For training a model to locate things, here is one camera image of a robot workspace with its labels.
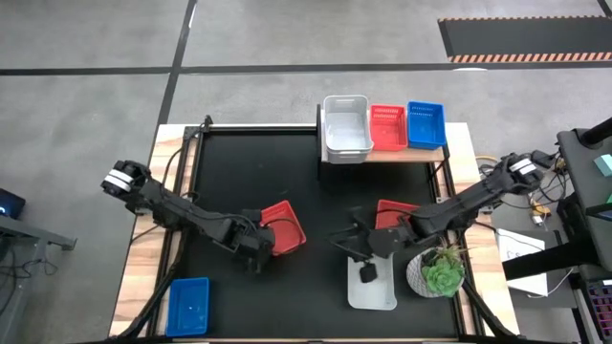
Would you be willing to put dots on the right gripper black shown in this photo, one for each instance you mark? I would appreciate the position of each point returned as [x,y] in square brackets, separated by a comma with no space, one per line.
[387,241]

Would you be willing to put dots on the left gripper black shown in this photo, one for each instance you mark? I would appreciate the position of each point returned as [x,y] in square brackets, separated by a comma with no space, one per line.
[251,241]

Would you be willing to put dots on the red slotted plastic basket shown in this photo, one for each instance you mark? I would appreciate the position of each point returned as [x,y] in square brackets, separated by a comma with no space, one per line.
[389,212]
[287,234]
[388,129]

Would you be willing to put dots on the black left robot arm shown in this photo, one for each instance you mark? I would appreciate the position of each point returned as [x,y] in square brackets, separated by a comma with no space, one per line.
[181,215]

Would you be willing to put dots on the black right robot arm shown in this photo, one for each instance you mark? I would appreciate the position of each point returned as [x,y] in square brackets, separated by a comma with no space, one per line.
[468,200]

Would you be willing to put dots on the wooden shelf with black legs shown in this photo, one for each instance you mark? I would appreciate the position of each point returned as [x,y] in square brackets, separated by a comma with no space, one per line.
[421,156]

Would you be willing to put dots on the succulent in white geometric pot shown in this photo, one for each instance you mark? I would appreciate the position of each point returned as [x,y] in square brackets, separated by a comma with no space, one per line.
[442,277]

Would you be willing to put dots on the yellow plug connector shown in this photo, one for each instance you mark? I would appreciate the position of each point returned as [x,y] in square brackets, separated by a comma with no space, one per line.
[538,210]

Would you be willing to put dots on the black power adapter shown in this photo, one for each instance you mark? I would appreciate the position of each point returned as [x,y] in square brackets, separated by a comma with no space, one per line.
[546,158]

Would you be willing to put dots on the grey metal desk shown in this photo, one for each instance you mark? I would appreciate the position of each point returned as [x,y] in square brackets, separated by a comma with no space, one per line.
[28,231]

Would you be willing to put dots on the dark grey work desk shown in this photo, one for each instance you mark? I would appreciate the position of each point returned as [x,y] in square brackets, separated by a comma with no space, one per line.
[581,181]

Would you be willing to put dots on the black electronic device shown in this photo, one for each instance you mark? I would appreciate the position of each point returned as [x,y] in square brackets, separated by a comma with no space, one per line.
[12,203]

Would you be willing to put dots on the backlit keyboard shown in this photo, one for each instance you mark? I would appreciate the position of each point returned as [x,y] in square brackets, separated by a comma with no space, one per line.
[601,306]

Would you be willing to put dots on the teal block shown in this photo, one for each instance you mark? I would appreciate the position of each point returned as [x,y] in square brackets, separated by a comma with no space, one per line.
[605,165]

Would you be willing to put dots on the hazard striped black floor mat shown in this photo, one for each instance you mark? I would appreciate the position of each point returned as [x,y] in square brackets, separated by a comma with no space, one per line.
[526,38]

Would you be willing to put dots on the black metal table frame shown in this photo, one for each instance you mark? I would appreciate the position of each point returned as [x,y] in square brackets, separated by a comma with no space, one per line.
[263,128]

